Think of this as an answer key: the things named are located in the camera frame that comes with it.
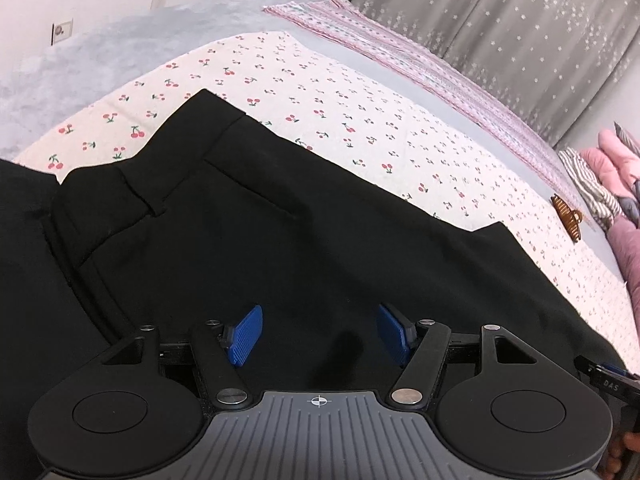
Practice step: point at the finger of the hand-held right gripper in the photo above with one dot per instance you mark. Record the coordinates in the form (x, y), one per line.
(607, 385)

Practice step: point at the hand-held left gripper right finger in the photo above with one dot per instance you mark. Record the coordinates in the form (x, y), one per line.
(392, 332)

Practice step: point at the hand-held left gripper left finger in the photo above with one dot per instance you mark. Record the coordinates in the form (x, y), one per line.
(245, 337)

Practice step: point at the black pants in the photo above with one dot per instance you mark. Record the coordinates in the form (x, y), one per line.
(300, 240)

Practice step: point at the person's right hand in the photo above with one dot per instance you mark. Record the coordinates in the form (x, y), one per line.
(625, 457)

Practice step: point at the mauve velvet quilt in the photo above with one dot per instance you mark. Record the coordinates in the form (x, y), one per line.
(630, 245)

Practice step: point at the brown hair claw clip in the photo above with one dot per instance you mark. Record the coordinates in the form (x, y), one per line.
(567, 212)

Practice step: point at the grey blue garment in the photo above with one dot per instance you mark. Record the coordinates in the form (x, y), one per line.
(630, 206)

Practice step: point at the grey white striped garment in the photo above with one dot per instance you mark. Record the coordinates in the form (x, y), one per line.
(585, 180)

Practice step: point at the cherry print bed sheet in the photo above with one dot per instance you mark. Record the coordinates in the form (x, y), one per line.
(375, 125)

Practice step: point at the folded black garment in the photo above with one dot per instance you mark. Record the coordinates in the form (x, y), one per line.
(25, 260)

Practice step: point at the grey pillow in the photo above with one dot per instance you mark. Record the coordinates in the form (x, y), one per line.
(627, 135)

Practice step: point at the pink striped blanket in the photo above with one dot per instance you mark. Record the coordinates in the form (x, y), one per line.
(380, 45)

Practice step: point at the grey bed cover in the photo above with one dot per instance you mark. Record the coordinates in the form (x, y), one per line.
(125, 35)

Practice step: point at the grey star print curtain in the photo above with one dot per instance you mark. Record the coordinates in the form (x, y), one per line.
(500, 25)

